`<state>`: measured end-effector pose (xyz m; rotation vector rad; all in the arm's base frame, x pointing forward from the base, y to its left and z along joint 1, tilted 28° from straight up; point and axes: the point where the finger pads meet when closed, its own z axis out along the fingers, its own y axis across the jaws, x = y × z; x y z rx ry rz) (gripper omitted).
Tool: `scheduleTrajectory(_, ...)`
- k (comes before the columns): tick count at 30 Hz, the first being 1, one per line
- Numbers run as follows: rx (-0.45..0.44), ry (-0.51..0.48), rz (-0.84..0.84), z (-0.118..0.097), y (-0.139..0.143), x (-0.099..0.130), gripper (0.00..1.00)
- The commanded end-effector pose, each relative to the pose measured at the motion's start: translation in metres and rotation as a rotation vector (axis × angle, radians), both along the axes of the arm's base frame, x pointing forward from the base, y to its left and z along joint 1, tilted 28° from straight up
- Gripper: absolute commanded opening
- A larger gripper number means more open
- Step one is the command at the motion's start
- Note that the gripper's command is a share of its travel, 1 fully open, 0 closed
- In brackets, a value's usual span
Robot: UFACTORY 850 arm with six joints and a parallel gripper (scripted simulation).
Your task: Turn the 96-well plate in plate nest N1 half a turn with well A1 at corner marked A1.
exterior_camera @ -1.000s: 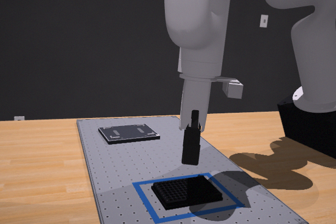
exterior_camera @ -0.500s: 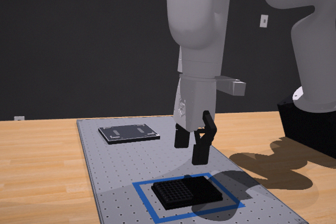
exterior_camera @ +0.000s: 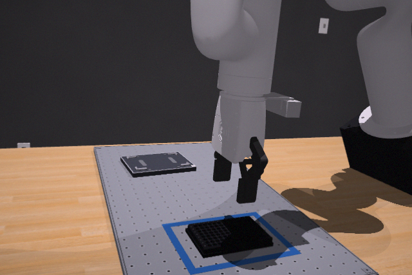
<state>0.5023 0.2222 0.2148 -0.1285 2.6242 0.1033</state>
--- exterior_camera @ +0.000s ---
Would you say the blue tape outline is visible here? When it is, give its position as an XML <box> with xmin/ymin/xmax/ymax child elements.
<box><xmin>162</xmin><ymin>212</ymin><xmax>301</xmax><ymax>275</ymax></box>

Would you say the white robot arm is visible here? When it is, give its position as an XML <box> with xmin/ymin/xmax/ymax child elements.
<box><xmin>191</xmin><ymin>0</ymin><xmax>412</xmax><ymax>138</ymax></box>

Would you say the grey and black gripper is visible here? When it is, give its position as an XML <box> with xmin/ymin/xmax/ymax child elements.
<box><xmin>212</xmin><ymin>91</ymin><xmax>268</xmax><ymax>204</ymax></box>

